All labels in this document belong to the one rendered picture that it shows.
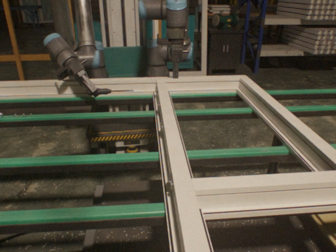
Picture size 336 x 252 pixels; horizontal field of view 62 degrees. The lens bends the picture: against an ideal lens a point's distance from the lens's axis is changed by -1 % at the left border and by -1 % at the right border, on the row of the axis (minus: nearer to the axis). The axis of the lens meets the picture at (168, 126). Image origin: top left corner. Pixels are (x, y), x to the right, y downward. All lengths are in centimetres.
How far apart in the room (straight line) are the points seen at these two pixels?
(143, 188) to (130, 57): 133
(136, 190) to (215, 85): 65
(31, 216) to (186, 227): 37
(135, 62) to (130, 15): 35
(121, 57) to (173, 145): 158
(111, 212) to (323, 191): 50
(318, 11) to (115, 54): 373
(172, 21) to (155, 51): 84
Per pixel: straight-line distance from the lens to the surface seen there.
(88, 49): 152
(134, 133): 221
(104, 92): 128
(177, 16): 133
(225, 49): 496
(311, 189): 74
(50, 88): 147
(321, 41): 527
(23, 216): 75
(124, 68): 232
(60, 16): 197
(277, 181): 70
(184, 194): 62
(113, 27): 235
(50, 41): 142
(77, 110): 349
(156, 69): 218
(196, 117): 120
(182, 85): 142
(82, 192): 220
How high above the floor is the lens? 133
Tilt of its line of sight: 26 degrees down
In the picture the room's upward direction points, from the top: straight up
